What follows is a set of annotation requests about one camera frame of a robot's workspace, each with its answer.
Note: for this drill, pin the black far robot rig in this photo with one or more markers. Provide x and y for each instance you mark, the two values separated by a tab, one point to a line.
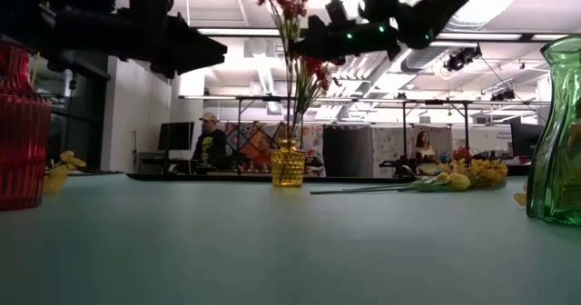
401	166

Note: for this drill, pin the yellow glass vase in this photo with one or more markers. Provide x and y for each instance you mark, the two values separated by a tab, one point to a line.
288	166

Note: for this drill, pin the ribbed silver air duct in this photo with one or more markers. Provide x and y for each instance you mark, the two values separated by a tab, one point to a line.
422	60

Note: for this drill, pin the red glass vase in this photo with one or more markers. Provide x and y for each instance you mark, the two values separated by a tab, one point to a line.
22	137

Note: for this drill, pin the green glass vase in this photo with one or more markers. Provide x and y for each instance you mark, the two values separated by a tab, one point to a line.
551	160

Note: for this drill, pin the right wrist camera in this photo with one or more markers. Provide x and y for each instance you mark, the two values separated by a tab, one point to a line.
338	11

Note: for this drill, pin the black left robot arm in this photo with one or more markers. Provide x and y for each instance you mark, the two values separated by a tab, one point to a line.
27	19

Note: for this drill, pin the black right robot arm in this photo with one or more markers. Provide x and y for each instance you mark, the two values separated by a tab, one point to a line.
436	10

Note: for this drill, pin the yellow artificial tulip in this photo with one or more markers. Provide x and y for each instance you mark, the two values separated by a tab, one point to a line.
441	177
458	181

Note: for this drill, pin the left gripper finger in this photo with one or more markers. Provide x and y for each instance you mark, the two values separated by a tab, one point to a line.
195	62
195	39

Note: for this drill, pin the long ceiling light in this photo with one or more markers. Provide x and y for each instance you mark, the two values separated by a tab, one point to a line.
236	32
476	36

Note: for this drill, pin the teal table mat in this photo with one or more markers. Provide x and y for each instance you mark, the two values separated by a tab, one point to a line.
290	250

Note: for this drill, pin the person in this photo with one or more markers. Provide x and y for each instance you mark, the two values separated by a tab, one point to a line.
262	157
211	146
424	153

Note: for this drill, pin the white patterned hanging cloth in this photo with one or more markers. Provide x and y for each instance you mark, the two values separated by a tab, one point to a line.
390	146

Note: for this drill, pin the far office desk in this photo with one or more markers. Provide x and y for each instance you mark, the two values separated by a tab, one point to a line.
154	162

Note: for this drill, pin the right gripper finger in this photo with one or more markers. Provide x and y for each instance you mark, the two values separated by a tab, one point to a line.
322	37
322	56

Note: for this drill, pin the colourful patchwork quilt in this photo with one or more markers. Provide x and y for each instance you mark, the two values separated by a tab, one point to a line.
245	139

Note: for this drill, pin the black ceiling spotlight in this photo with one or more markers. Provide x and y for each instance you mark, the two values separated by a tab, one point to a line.
460	59
501	95

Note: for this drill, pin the black far table frame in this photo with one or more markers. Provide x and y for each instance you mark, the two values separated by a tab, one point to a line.
239	128

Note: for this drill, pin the dark hanging curtain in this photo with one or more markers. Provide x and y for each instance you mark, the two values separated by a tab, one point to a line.
347	150

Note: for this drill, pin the far dark monitor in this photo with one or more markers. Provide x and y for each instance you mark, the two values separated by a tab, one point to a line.
526	139
176	136

